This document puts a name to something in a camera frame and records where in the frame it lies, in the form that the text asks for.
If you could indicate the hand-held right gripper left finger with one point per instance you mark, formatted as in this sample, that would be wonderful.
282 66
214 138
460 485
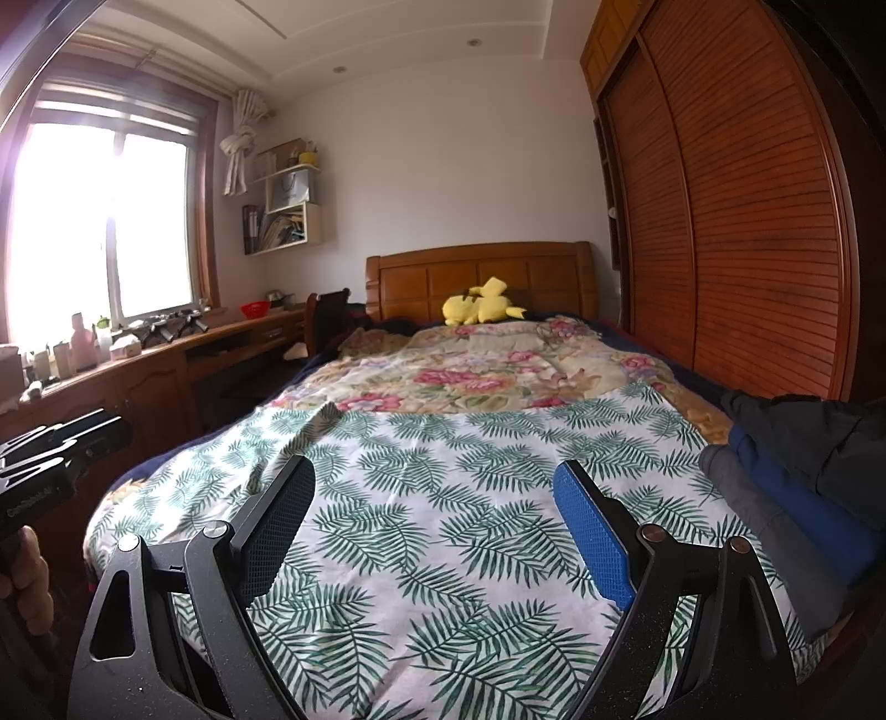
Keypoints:
273 533

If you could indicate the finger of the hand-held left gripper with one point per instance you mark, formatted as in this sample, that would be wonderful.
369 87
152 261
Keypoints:
90 433

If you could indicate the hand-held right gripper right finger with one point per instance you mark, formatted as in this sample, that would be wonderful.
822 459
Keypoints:
595 536

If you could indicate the person's left hand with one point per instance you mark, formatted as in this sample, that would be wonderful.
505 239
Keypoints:
31 581

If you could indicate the wooden desk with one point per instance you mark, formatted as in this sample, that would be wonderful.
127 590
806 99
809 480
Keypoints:
152 388

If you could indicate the pink bottle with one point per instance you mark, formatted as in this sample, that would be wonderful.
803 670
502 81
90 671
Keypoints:
83 346

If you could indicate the black tools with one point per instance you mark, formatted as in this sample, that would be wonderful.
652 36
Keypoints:
173 329

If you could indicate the bed with leaf-print quilt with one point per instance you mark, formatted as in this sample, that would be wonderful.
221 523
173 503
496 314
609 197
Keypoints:
429 484

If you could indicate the folded grey cloth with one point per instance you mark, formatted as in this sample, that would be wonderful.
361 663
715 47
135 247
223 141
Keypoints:
761 526

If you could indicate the floral quilt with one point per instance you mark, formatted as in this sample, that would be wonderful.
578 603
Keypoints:
498 374

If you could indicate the red bowl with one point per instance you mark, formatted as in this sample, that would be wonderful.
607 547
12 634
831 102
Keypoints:
255 310

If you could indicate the wooden chair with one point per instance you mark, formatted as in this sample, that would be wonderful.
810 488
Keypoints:
325 318

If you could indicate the folded navy cloth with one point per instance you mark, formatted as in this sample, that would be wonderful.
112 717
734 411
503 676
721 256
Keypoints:
817 512

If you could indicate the window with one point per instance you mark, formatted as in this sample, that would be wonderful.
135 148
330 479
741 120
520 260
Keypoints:
69 208

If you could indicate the metal pot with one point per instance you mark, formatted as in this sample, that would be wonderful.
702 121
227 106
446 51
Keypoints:
282 300

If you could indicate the yellow plush toy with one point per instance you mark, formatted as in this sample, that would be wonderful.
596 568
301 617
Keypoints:
477 308

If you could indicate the row of books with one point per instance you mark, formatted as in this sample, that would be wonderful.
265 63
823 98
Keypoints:
273 232

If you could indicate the wooden bed headboard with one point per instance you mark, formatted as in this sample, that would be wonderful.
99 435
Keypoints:
415 277

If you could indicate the white paper bag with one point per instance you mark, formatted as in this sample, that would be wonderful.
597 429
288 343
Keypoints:
287 190

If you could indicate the tied white curtain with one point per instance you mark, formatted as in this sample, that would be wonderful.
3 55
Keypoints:
239 145

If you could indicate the yellow pot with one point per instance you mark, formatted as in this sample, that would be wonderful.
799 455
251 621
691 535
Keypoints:
309 157

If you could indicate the wooden slatted wardrobe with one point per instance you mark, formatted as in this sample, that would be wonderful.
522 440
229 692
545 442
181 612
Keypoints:
727 208

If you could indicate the white wall shelf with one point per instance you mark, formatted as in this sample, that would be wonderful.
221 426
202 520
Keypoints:
313 221

